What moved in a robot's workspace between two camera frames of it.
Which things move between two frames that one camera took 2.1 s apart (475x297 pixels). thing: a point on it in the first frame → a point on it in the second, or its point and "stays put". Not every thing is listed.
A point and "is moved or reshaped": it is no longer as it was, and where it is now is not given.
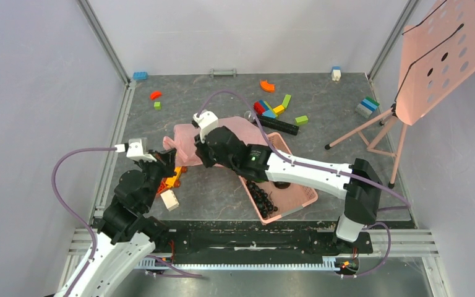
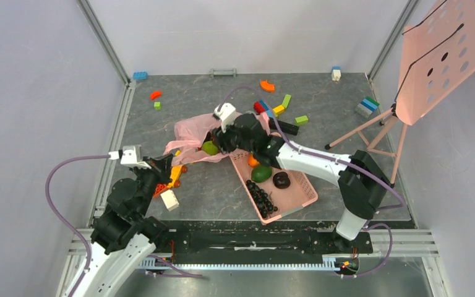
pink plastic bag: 184,142 is moved or reshaped
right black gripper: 204,147 → 222,139
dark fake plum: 281,185 stays put
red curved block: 154,94 stays put
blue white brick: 336,73 stays put
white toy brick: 170,200 stays put
